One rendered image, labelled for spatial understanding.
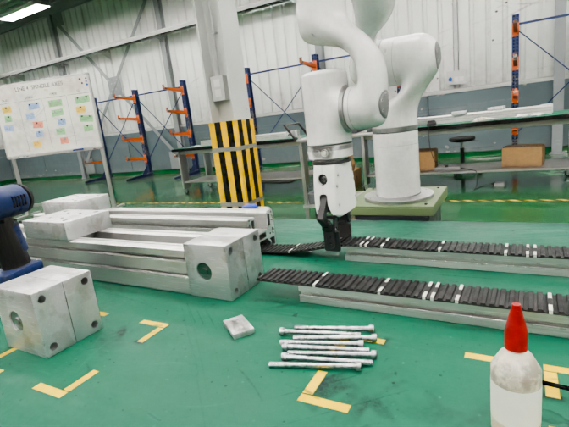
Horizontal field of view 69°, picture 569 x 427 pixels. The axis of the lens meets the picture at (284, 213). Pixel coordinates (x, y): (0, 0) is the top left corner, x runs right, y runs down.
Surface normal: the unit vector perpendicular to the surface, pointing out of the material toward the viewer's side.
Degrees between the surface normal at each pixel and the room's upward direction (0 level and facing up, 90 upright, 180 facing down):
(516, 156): 90
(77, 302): 90
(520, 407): 90
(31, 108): 87
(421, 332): 0
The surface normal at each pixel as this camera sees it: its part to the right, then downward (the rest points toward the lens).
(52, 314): 0.86, 0.01
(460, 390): -0.11, -0.97
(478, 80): -0.48, 0.25
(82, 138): -0.15, 0.23
